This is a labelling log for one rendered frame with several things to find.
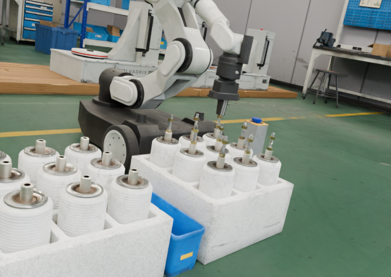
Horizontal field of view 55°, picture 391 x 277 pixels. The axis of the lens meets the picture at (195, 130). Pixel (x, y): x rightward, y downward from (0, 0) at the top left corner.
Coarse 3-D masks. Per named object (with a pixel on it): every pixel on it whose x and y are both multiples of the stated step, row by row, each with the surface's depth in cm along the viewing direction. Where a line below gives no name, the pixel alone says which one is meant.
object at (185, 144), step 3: (180, 138) 131; (183, 138) 130; (180, 141) 130; (183, 141) 129; (186, 141) 128; (189, 141) 128; (204, 141) 132; (183, 144) 129; (186, 144) 128; (189, 144) 128; (198, 144) 128; (201, 144) 129; (204, 144) 130; (183, 147) 129; (186, 147) 128; (198, 147) 128; (201, 147) 129; (201, 150) 130
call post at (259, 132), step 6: (252, 126) 145; (258, 126) 144; (264, 126) 147; (246, 132) 147; (252, 132) 145; (258, 132) 145; (264, 132) 148; (246, 138) 148; (258, 138) 146; (264, 138) 149; (246, 144) 148; (252, 144) 146; (258, 144) 148; (258, 150) 149; (252, 156) 147
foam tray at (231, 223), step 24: (144, 168) 120; (168, 168) 120; (168, 192) 113; (192, 192) 105; (240, 192) 111; (264, 192) 115; (288, 192) 125; (192, 216) 106; (216, 216) 101; (240, 216) 109; (264, 216) 119; (216, 240) 104; (240, 240) 113
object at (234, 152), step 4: (228, 144) 133; (228, 148) 130; (232, 148) 129; (232, 152) 129; (236, 152) 128; (240, 152) 128; (252, 152) 131; (232, 156) 129; (236, 156) 128; (240, 156) 128
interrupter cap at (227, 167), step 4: (208, 164) 107; (212, 164) 108; (224, 164) 110; (228, 164) 110; (212, 168) 105; (216, 168) 105; (220, 168) 107; (224, 168) 107; (228, 168) 107; (232, 168) 107
